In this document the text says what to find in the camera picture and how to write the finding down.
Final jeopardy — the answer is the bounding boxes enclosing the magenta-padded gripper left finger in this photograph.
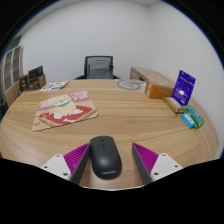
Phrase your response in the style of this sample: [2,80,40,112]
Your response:
[40,143,92,185]

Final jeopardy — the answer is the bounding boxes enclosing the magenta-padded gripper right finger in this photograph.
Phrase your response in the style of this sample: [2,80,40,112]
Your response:
[132,143,184,185]

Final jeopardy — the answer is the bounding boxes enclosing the black computer mouse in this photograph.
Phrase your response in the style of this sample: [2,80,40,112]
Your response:
[89,135,123,180]

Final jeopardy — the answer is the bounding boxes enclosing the cartoon dog print mouse pad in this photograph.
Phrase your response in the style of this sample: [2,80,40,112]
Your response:
[31,90,100,133]

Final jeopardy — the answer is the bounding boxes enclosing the small blue box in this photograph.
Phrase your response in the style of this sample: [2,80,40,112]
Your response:
[180,113,196,129]

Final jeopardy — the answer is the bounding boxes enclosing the small yellow box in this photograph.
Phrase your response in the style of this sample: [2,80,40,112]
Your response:
[162,96,185,114]

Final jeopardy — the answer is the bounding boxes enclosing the green flat box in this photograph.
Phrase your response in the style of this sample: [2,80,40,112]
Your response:
[182,105,206,129]

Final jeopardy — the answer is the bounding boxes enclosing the orange-brown box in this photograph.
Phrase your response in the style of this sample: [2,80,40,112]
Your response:
[144,80,174,100]

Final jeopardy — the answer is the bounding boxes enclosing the grey swirl print mat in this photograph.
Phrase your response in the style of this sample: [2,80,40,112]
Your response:
[114,78,148,93]

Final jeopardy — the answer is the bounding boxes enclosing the white green leaflet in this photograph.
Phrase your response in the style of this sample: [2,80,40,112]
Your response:
[39,80,71,92]

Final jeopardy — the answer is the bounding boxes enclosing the purple standing card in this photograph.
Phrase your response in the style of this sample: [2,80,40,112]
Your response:
[171,69,197,107]

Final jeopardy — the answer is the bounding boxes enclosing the dark stacked boxes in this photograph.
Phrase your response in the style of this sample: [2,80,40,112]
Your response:
[18,65,47,93]

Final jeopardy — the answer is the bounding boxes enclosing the black mesh office chair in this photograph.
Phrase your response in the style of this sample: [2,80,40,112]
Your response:
[73,55,121,80]

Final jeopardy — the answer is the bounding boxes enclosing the wooden shelf unit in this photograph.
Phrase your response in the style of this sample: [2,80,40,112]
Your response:
[0,45,25,108]

